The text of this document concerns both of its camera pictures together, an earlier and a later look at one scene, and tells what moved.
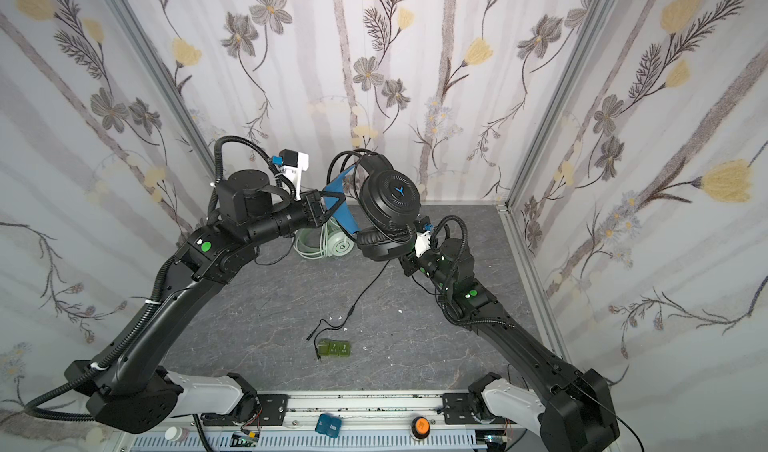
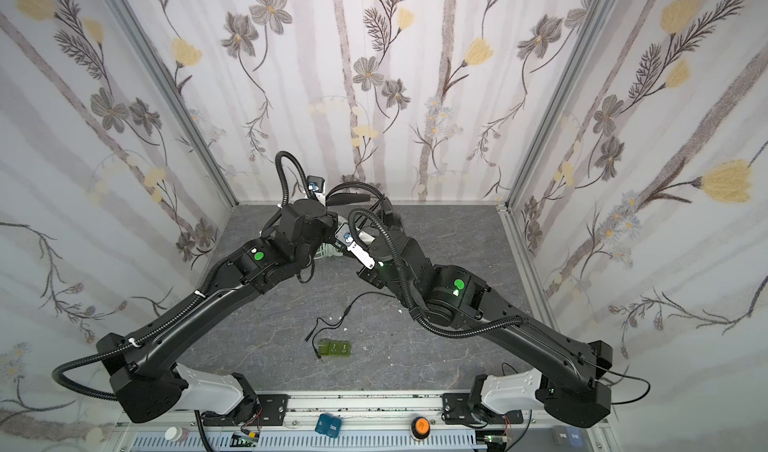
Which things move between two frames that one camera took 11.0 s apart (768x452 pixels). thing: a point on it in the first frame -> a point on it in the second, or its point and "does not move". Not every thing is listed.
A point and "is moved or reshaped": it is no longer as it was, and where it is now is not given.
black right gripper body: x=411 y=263 -> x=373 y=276
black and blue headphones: x=379 y=204 is moved or reshaped
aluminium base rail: x=363 y=412 does not move
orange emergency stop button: x=420 y=427 does not move
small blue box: x=328 y=425 does not move
